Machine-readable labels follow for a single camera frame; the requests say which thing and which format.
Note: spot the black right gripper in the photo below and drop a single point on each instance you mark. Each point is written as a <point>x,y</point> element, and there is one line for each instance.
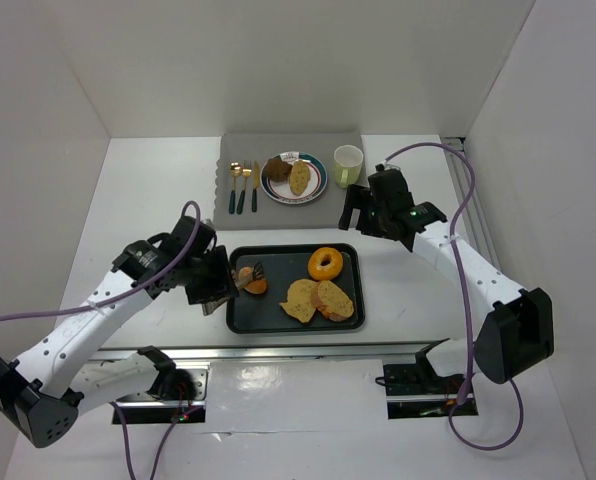
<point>360,208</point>

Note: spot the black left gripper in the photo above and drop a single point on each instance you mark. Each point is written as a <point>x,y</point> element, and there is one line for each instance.
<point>218,275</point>

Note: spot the metal food tongs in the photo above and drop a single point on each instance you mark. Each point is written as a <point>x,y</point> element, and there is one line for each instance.
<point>256,273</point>

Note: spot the small orange bun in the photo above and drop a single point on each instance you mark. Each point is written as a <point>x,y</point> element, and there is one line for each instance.
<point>255,287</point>

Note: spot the dark brown bread piece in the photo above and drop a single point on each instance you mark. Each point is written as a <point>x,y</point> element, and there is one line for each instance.
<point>277,170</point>

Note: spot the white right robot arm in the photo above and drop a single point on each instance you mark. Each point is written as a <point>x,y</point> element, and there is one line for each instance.
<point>513,326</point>

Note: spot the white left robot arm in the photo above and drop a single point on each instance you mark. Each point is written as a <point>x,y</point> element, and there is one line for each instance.
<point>46,388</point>

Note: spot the large seeded bread slice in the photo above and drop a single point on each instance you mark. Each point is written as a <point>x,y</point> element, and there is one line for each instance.
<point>298,303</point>

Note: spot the crusted seeded bread slice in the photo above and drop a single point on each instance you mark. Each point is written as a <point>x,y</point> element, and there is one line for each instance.
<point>332,302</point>

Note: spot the pale green mug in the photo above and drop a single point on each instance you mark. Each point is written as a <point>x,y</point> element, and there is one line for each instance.
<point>348,164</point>

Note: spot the orange glazed donut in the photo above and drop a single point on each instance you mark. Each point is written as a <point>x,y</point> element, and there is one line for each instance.
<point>326,263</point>

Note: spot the black baking tray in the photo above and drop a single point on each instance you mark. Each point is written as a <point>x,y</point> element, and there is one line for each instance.
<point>284,264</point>

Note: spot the gold spoon green handle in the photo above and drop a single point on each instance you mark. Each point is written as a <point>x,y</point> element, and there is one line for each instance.
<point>235,170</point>

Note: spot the aluminium rail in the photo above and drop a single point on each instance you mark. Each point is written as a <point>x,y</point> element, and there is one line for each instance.
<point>293,352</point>

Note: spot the gold fork green handle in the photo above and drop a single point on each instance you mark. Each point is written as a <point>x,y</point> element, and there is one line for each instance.
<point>246,174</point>

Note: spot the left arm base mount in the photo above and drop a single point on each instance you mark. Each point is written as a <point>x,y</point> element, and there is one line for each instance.
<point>184,401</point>

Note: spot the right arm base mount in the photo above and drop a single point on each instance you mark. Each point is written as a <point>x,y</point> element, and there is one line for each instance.
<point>414,391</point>

